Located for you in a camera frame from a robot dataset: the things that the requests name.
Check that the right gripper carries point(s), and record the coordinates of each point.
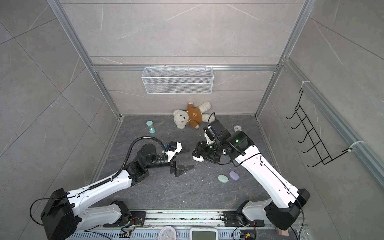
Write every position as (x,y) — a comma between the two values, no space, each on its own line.
(200,151)

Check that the white teddy bear brown shirt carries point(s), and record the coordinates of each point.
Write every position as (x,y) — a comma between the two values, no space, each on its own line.
(193,116)

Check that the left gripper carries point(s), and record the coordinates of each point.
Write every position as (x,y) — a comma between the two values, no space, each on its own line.
(172,163)

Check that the white wire mesh basket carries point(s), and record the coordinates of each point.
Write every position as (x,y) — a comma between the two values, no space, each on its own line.
(178,80)

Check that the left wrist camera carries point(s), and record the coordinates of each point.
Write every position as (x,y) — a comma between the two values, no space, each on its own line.
(172,148)

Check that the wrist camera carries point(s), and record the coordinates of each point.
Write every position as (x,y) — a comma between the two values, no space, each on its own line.
(215,133)
(172,148)

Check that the purple earbud charging case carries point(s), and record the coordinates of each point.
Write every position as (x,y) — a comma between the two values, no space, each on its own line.
(234,176)

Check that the white earbud charging case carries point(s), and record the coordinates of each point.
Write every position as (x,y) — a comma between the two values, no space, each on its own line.
(198,159)

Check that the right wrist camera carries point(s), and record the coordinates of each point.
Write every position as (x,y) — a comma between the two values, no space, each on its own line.
(215,133)

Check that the pink block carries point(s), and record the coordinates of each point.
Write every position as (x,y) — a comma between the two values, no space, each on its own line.
(283,233)

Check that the green earbud charging case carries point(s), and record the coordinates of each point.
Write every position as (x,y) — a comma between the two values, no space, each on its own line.
(223,179)

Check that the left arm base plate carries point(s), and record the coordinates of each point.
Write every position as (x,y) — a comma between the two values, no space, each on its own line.
(135,218)

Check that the black wall hook rack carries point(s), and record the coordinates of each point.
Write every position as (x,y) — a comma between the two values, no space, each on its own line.
(312,134)

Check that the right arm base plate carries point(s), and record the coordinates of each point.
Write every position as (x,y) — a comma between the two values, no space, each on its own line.
(234,219)

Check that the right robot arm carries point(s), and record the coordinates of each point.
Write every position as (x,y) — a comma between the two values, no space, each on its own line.
(286,201)

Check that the small square clock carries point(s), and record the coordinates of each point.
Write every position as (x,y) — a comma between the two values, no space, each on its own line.
(237,128)

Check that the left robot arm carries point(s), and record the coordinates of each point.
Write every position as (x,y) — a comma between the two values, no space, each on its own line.
(60,217)

